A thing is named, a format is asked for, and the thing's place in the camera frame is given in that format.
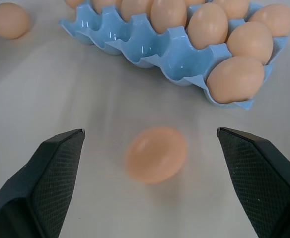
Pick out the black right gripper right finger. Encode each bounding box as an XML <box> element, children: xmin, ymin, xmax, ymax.
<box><xmin>216</xmin><ymin>127</ymin><xmax>290</xmax><ymax>238</ymax></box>

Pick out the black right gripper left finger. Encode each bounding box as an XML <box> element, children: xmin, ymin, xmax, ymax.
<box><xmin>0</xmin><ymin>128</ymin><xmax>86</xmax><ymax>238</ymax></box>

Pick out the brown egg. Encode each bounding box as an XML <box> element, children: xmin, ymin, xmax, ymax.
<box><xmin>206</xmin><ymin>56</ymin><xmax>265</xmax><ymax>104</ymax></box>
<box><xmin>65</xmin><ymin>0</ymin><xmax>85</xmax><ymax>10</ymax></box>
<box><xmin>121</xmin><ymin>0</ymin><xmax>155</xmax><ymax>22</ymax></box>
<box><xmin>183</xmin><ymin>0</ymin><xmax>207</xmax><ymax>7</ymax></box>
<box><xmin>125</xmin><ymin>126</ymin><xmax>188</xmax><ymax>184</ymax></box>
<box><xmin>226</xmin><ymin>21</ymin><xmax>274</xmax><ymax>66</ymax></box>
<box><xmin>90</xmin><ymin>0</ymin><xmax>124</xmax><ymax>13</ymax></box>
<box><xmin>150</xmin><ymin>0</ymin><xmax>187</xmax><ymax>35</ymax></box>
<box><xmin>0</xmin><ymin>2</ymin><xmax>31</xmax><ymax>40</ymax></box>
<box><xmin>248</xmin><ymin>3</ymin><xmax>290</xmax><ymax>38</ymax></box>
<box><xmin>212</xmin><ymin>0</ymin><xmax>251</xmax><ymax>20</ymax></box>
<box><xmin>187</xmin><ymin>2</ymin><xmax>229</xmax><ymax>50</ymax></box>

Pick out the blue plastic egg tray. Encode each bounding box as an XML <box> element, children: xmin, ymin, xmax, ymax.
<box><xmin>58</xmin><ymin>0</ymin><xmax>290</xmax><ymax>111</ymax></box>

